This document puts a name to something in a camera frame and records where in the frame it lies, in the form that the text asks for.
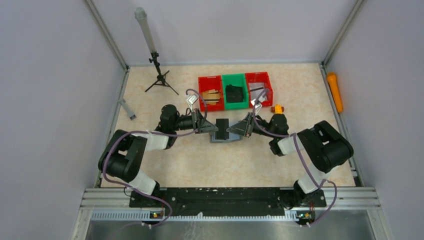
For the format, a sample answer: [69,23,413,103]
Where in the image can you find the grey card holder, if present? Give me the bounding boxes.
[209,129,243,143]

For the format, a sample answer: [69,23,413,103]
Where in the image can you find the white credit card black stripe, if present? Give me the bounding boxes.
[248,82,265,93]

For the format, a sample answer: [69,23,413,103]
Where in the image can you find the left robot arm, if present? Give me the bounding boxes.
[98,104,219,196]

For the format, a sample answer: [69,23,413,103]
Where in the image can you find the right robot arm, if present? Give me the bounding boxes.
[227,113,354,208]

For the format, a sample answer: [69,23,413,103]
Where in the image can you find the yellow toy brick car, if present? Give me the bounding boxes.
[270,104,285,114]

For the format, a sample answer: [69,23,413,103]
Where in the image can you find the black item in bin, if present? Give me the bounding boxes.
[225,84,245,103]

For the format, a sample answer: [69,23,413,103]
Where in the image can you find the clear bag in bin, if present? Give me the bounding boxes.
[247,82,271,102]

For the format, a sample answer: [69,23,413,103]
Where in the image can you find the left red bin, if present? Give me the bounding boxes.
[198,75,225,112]

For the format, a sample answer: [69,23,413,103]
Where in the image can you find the red bin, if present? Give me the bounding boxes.
[198,75,225,112]
[244,72,274,107]

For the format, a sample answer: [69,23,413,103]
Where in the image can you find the green bin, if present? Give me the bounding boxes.
[221,73,249,111]

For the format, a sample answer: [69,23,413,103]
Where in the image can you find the right red bin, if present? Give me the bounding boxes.
[244,72,274,107]

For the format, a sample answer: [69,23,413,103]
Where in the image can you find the orange flashlight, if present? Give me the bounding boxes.
[326,72,344,113]

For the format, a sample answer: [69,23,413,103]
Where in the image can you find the black tripod with grey tube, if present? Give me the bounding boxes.
[134,7,179,95]

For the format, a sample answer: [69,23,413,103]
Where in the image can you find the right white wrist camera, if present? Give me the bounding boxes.
[250,96,267,115]

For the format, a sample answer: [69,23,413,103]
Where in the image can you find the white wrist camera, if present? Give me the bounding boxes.
[250,96,267,115]
[186,94,199,111]

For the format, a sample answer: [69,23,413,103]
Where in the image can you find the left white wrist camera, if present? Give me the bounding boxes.
[186,94,199,111]

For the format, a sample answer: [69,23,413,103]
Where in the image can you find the small grey bracket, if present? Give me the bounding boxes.
[118,98,137,121]

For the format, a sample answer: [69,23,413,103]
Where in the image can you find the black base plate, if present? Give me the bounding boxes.
[129,187,327,217]

